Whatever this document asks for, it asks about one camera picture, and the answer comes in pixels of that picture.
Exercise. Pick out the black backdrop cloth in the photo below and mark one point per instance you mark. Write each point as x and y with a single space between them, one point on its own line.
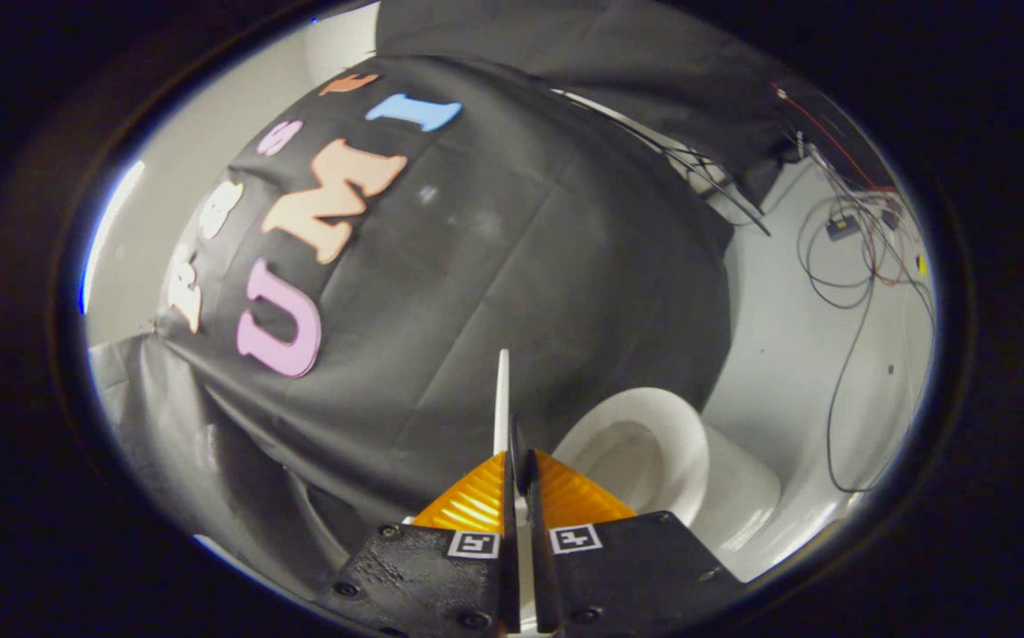
494 266
175 425
609 44

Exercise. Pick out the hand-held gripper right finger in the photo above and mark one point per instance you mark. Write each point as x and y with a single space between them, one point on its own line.
636 567

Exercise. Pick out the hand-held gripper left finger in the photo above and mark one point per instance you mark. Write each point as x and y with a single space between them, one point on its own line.
423 576

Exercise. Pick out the black tripod stand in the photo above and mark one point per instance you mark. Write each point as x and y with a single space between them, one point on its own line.
714 188

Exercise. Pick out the white toilet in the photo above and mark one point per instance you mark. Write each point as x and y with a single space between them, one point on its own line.
663 434

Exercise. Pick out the small black adapter box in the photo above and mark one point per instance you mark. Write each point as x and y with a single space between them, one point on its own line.
842 227

